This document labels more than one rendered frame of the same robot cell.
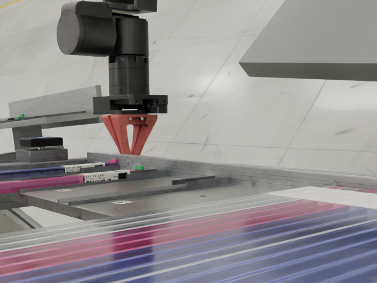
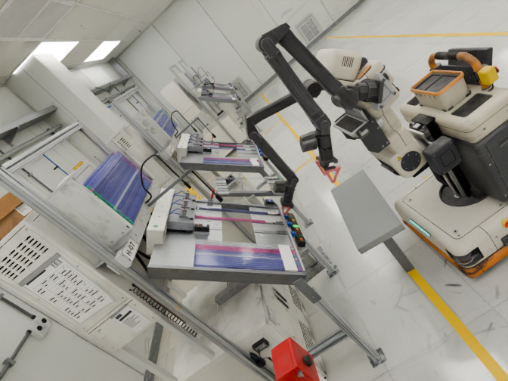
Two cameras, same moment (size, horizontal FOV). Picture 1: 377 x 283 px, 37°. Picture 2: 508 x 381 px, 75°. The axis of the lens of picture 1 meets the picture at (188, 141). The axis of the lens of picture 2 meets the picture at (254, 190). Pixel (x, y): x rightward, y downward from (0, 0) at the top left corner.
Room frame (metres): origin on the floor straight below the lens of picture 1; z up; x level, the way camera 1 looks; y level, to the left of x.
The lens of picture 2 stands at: (-0.75, -1.02, 1.72)
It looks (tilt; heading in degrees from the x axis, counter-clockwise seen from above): 22 degrees down; 38
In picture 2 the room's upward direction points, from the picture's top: 43 degrees counter-clockwise
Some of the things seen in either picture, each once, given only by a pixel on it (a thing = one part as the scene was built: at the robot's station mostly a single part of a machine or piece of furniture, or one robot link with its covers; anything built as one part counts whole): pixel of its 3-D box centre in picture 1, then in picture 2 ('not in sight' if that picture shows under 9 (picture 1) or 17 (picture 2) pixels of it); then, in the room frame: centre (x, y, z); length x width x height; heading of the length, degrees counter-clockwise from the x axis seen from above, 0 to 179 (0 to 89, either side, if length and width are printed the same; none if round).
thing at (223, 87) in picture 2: not in sight; (205, 97); (5.97, 3.43, 0.95); 1.36 x 0.82 x 1.90; 117
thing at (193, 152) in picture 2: not in sight; (227, 187); (1.59, 1.04, 0.65); 1.01 x 0.73 x 1.29; 117
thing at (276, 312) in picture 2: not in sight; (249, 332); (0.20, 0.55, 0.31); 0.70 x 0.65 x 0.62; 27
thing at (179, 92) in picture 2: not in sight; (203, 109); (4.66, 2.79, 0.95); 1.36 x 0.82 x 1.90; 117
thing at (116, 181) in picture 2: not in sight; (115, 190); (0.30, 0.47, 1.52); 0.51 x 0.13 x 0.27; 27
